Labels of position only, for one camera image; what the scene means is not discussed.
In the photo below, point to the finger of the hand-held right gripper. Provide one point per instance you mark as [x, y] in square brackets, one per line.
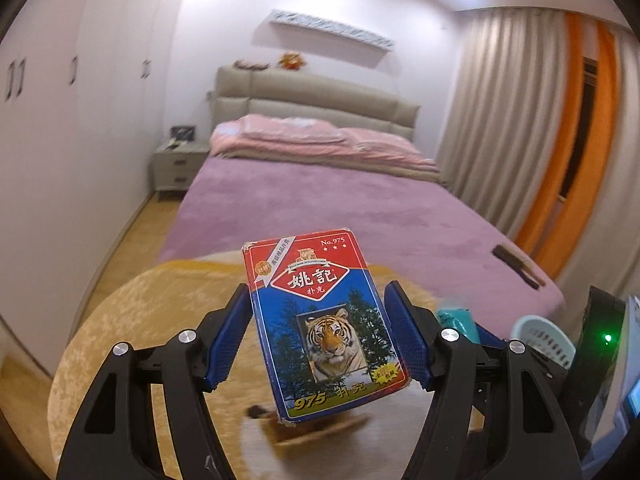
[542, 362]

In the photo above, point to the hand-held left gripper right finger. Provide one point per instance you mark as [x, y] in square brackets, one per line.
[407, 335]

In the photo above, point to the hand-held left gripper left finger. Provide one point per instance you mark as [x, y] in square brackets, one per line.
[227, 340]

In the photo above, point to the light blue plastic basket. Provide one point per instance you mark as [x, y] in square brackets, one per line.
[542, 331]

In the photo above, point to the teal packet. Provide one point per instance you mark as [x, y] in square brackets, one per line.
[455, 321]

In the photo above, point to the tiger print playing card box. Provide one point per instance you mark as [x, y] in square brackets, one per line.
[325, 330]

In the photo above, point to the round yellow plush mat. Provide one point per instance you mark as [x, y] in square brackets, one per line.
[150, 310]

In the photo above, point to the dark bed brush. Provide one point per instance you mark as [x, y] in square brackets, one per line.
[515, 262]

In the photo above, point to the purple bedspread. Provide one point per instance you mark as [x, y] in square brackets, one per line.
[325, 200]

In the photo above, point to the beige nightstand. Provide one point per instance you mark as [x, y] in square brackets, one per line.
[177, 170]

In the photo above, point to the orange curtain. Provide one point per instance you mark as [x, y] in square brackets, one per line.
[600, 185]
[560, 160]

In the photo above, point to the folded pink quilt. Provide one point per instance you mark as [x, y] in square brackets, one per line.
[260, 152]

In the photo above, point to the pink pillow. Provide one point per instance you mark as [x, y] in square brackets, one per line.
[280, 130]
[380, 142]

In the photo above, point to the beige curtain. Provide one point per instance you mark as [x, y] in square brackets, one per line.
[627, 185]
[495, 120]

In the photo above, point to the dark window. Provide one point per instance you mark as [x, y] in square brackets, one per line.
[582, 125]

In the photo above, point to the white wardrobe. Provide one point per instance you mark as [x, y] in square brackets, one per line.
[75, 135]

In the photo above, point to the beige padded headboard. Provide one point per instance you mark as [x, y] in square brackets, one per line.
[310, 95]

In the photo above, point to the brown plush item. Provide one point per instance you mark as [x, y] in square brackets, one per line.
[251, 64]

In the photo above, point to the orange plush toy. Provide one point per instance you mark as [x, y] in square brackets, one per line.
[292, 60]

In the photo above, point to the dark photo frame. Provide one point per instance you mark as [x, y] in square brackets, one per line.
[181, 133]

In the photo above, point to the white wall shelf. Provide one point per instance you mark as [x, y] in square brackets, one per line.
[332, 30]

